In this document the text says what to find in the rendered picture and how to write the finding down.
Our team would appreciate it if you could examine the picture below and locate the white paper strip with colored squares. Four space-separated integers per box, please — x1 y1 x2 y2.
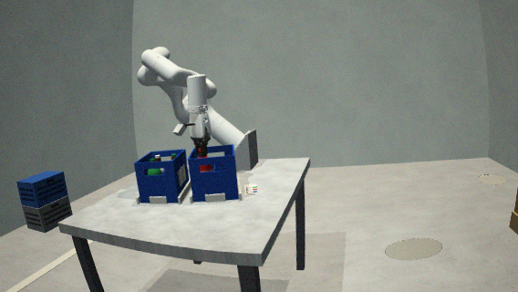
244 184 258 195

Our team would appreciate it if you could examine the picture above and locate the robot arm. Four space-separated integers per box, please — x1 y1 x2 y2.
137 47 250 149

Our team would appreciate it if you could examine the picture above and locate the white bottle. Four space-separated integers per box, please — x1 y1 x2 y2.
155 155 164 172

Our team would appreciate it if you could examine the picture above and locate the blue crate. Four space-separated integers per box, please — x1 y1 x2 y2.
188 144 239 202
134 149 189 203

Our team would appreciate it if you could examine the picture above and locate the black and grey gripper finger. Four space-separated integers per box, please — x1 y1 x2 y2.
191 137 201 155
200 128 211 155

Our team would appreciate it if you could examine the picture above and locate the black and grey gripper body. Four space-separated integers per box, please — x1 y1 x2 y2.
190 112 212 139

